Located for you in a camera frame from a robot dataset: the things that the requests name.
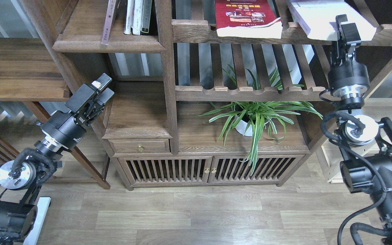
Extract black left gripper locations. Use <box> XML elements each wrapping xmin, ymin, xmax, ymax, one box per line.
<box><xmin>34</xmin><ymin>73</ymin><xmax>115</xmax><ymax>160</ymax></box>

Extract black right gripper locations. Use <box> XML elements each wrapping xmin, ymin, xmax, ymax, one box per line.
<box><xmin>328</xmin><ymin>14</ymin><xmax>370</xmax><ymax>110</ymax></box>

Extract maroon book white characters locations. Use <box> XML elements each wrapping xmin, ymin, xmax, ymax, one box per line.
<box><xmin>101</xmin><ymin>0</ymin><xmax>120</xmax><ymax>45</ymax></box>

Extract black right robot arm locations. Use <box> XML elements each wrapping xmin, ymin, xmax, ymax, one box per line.
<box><xmin>321</xmin><ymin>14</ymin><xmax>392</xmax><ymax>245</ymax></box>

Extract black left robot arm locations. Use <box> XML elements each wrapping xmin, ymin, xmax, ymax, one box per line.
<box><xmin>0</xmin><ymin>74</ymin><xmax>114</xmax><ymax>245</ymax></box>

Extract red book on shelf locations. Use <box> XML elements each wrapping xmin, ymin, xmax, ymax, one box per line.
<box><xmin>215</xmin><ymin>0</ymin><xmax>283</xmax><ymax>39</ymax></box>

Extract dark wooden side table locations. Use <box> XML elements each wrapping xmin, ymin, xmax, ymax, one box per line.
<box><xmin>0</xmin><ymin>38</ymin><xmax>110</xmax><ymax>190</ymax></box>

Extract dark wooden bookshelf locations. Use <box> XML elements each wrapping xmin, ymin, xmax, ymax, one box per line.
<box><xmin>21</xmin><ymin>0</ymin><xmax>392</xmax><ymax>191</ymax></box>

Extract dark upright book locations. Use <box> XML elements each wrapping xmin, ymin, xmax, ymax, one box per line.
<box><xmin>141</xmin><ymin>0</ymin><xmax>153</xmax><ymax>35</ymax></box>

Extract green spider plant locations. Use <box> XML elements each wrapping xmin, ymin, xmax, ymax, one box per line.
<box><xmin>196</xmin><ymin>65</ymin><xmax>324</xmax><ymax>176</ymax></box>

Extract white plant pot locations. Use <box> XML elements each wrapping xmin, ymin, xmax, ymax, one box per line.
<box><xmin>235</xmin><ymin>117</ymin><xmax>256</xmax><ymax>136</ymax></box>

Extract white post on floor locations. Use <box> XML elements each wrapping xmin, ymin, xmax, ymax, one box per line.
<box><xmin>23</xmin><ymin>196</ymin><xmax>51</xmax><ymax>245</ymax></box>

